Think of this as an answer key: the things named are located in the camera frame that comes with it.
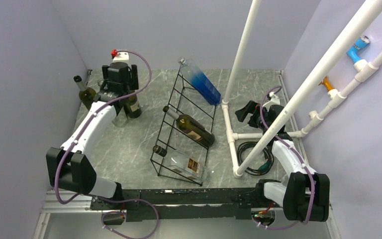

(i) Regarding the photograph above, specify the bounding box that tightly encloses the black wire wine rack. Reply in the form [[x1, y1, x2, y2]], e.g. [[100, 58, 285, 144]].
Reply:
[[150, 73, 216, 186]]

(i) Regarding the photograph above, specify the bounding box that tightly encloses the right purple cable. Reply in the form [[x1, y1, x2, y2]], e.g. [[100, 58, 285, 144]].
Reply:
[[251, 86, 316, 231]]

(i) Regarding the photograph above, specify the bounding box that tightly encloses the clear empty glass bottle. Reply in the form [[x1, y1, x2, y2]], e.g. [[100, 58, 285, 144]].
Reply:
[[97, 79, 128, 128]]

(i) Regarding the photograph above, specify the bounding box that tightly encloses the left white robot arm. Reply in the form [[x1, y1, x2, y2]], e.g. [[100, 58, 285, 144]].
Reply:
[[46, 62, 139, 209]]

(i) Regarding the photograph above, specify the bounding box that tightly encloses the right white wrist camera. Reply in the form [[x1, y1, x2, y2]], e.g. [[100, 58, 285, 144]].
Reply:
[[263, 92, 281, 109]]

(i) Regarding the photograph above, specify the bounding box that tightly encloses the blue pipe fitting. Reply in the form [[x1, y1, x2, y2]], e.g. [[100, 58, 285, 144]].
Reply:
[[346, 35, 370, 64]]

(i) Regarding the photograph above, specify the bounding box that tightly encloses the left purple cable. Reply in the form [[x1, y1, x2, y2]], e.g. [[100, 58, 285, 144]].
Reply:
[[53, 49, 160, 239]]

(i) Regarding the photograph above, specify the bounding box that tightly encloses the blue square glass bottle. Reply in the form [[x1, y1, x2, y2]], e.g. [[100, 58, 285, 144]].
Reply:
[[178, 57, 221, 105]]

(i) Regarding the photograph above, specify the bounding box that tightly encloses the dark labelled wine bottle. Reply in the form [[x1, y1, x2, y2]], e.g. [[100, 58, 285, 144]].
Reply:
[[163, 106, 215, 147]]

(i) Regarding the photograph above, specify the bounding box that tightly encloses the aluminium frame rail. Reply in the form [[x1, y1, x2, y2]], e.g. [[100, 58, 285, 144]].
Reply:
[[32, 190, 95, 239]]

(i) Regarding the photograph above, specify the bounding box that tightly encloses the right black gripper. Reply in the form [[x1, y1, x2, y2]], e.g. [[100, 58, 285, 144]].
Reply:
[[235, 101, 271, 131]]

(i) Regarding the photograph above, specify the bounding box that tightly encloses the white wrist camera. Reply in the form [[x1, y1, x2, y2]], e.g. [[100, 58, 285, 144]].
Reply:
[[111, 49, 129, 65], [263, 92, 281, 109]]

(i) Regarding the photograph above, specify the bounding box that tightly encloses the white PVC pipe frame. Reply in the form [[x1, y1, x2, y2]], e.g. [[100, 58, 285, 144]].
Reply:
[[221, 0, 382, 178]]

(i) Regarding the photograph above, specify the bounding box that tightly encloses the black coiled cable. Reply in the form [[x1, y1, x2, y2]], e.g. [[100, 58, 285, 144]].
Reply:
[[236, 141, 275, 176]]

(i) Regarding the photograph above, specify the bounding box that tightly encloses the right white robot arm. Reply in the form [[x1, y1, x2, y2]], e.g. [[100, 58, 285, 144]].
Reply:
[[254, 127, 330, 222]]

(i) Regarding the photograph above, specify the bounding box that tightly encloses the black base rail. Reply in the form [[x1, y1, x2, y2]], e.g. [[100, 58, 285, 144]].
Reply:
[[90, 188, 272, 222]]

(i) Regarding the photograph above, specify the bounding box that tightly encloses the orange pipe fitting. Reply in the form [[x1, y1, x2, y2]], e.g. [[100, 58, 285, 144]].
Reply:
[[319, 76, 334, 92]]

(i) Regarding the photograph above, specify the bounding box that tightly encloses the purple cable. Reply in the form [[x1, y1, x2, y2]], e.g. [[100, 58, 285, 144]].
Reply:
[[251, 86, 316, 231], [53, 49, 160, 239]]

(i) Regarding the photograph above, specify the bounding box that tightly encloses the green wine bottle far left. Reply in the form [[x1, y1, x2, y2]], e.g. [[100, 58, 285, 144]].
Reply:
[[73, 75, 96, 111]]

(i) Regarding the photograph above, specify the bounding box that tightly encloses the clear square liquor bottle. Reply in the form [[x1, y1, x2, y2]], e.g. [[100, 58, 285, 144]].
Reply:
[[153, 145, 208, 183]]

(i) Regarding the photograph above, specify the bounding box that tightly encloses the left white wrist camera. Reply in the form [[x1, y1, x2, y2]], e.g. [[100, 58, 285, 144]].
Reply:
[[111, 49, 129, 65]]

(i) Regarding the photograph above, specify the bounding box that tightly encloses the dark green wine bottle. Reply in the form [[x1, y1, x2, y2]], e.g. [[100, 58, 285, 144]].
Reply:
[[125, 95, 142, 119]]

